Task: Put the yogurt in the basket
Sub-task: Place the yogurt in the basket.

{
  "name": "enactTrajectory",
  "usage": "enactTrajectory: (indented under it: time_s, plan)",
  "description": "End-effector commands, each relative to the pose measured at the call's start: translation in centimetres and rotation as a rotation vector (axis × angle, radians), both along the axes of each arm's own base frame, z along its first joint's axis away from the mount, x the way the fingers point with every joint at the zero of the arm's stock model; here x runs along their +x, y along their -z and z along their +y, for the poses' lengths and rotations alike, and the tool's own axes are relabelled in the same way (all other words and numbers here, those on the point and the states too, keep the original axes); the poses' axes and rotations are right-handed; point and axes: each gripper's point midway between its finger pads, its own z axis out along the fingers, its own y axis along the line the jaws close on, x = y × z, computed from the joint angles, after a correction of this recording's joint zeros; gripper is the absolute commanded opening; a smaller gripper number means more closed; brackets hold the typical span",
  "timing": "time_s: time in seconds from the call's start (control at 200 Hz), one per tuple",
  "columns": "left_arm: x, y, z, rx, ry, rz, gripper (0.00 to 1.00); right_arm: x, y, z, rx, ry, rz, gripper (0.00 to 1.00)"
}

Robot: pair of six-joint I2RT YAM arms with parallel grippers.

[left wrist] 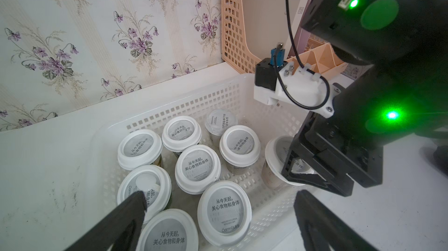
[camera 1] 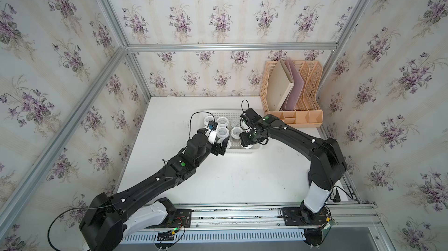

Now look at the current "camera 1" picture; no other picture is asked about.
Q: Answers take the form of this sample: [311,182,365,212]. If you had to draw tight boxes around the yogurt cup front row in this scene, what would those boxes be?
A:
[230,126,243,140]
[217,126,230,139]
[217,116,229,127]

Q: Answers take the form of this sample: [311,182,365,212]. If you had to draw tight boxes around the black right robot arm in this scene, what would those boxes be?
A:
[239,108,347,226]

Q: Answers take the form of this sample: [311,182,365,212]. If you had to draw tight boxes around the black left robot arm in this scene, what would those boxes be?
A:
[79,133,229,251]

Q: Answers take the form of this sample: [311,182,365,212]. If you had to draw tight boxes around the white perforated plastic basket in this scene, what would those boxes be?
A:
[202,109,262,154]

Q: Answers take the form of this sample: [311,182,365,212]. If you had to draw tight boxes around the beige folder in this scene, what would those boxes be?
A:
[267,60,294,112]

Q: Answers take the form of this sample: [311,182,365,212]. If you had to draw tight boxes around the peach plastic file organizer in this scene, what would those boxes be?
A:
[260,60,323,128]

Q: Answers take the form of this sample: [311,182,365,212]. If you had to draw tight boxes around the purple folder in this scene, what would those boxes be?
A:
[282,58,304,111]

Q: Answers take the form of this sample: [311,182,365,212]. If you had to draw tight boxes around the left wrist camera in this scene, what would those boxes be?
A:
[205,120,218,144]

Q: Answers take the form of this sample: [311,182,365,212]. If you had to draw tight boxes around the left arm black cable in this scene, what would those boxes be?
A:
[188,111,216,143]

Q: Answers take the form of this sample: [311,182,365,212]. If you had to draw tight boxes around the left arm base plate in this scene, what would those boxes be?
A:
[152,209,193,228]

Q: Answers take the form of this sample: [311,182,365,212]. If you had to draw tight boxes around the small circuit board with wires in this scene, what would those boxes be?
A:
[156,230,176,242]

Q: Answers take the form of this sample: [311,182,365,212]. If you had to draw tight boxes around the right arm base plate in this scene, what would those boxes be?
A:
[280,206,331,227]

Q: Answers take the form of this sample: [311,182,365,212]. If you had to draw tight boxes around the aluminium mounting rail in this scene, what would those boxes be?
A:
[91,203,383,234]

